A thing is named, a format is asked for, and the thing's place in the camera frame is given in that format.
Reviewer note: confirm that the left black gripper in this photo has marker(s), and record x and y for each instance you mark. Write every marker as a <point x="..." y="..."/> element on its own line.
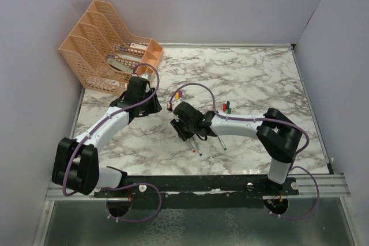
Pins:
<point x="155" y="106"/>

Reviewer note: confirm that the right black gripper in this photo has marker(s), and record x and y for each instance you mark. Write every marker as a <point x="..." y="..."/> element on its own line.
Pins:
<point x="176" y="124"/>

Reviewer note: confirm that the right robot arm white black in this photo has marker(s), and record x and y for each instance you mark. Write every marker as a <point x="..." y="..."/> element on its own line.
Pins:
<point x="279" y="136"/>

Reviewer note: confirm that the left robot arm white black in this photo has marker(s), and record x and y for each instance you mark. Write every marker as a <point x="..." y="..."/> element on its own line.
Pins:
<point x="76" y="165"/>

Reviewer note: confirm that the white pen red end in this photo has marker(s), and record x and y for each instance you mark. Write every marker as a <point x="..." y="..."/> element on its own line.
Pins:
<point x="191" y="146"/>

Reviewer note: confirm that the white pen blue end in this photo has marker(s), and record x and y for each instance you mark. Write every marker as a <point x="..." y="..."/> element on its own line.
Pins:
<point x="197" y="146"/>

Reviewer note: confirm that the white pen green end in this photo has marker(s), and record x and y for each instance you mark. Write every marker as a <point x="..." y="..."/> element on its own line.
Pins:
<point x="222" y="143"/>

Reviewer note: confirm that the grey stapler in organizer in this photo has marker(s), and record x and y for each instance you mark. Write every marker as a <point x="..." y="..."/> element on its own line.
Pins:
<point x="119" y="65"/>

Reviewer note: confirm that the white card in organizer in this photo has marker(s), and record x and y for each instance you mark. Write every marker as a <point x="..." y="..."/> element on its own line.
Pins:
<point x="138" y="46"/>

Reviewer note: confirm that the orange mesh file organizer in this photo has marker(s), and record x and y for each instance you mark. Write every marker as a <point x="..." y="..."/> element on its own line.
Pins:
<point x="103" y="53"/>

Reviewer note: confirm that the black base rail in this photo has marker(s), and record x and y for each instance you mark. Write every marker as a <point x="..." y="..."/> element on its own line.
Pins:
<point x="196" y="191"/>

